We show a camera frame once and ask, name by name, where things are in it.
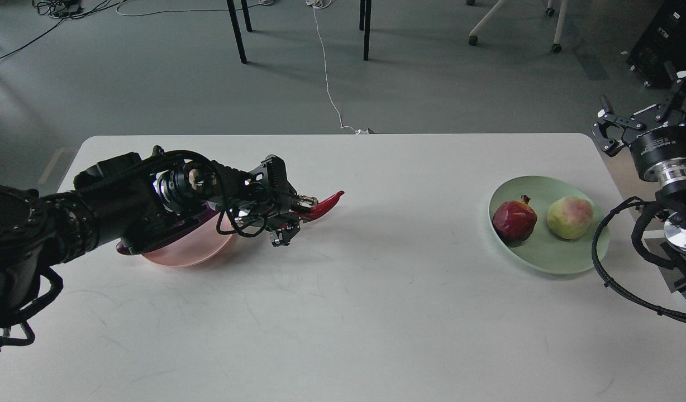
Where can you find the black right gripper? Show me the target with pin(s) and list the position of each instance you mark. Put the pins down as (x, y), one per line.
(651, 145)

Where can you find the black equipment case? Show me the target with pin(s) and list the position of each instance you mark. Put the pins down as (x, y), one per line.
(663, 41)

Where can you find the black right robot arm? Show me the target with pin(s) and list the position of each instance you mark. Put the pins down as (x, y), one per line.
(659, 235)

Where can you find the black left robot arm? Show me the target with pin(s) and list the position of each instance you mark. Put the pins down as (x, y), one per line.
(145, 204)

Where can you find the purple eggplant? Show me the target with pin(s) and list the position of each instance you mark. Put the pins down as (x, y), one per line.
(181, 230)

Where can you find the red pomegranate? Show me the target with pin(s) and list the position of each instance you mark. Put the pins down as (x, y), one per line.
(514, 221)

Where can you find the black table leg left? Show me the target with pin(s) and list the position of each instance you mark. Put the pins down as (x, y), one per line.
(236, 28)

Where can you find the white office chair base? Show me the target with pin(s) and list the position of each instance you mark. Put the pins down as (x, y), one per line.
(498, 22)

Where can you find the green plate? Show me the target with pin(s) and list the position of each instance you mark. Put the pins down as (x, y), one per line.
(544, 251)

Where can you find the black table leg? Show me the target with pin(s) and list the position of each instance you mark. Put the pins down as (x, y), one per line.
(365, 8)
(236, 28)

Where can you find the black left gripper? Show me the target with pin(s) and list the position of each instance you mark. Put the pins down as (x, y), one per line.
(251, 202)

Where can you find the red chili pepper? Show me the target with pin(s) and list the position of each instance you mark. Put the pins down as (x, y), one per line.
(310, 209)

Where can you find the pink plate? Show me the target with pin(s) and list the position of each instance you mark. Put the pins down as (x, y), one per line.
(194, 248)

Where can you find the black table leg right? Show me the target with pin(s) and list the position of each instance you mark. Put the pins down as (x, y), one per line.
(365, 8)

